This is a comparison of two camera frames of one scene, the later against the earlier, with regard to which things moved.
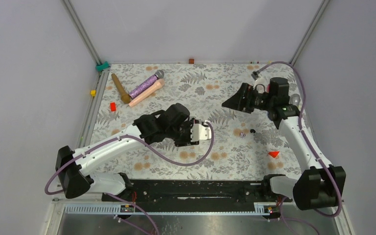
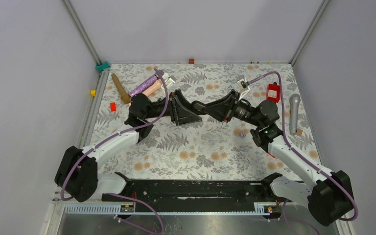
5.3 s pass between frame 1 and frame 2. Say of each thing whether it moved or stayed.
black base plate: stayed
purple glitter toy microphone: stayed
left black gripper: moved
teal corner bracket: stayed
